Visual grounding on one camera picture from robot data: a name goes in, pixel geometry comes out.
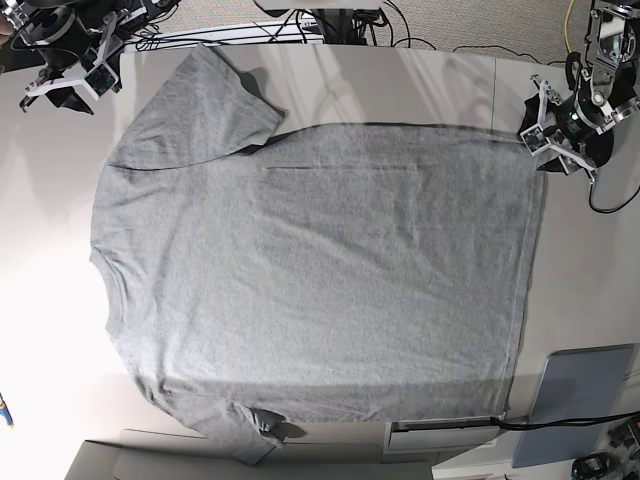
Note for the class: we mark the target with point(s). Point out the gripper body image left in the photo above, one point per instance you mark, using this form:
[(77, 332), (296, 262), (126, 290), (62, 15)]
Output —
[(99, 66)]

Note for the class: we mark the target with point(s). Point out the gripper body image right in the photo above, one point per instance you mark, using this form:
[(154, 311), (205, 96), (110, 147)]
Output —
[(561, 121)]

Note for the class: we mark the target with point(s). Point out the grey T-shirt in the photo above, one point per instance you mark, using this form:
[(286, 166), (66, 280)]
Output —
[(338, 273)]

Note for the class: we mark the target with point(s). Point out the grey laptop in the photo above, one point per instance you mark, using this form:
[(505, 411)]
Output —
[(576, 383)]

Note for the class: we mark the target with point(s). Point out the black device bottom right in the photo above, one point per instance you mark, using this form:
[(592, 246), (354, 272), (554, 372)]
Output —
[(594, 466)]

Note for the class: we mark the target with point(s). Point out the blue orange pen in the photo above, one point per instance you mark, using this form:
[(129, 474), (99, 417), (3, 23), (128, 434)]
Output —
[(5, 413)]

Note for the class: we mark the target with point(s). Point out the white cable grommet tray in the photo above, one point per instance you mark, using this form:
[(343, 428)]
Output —
[(426, 436)]

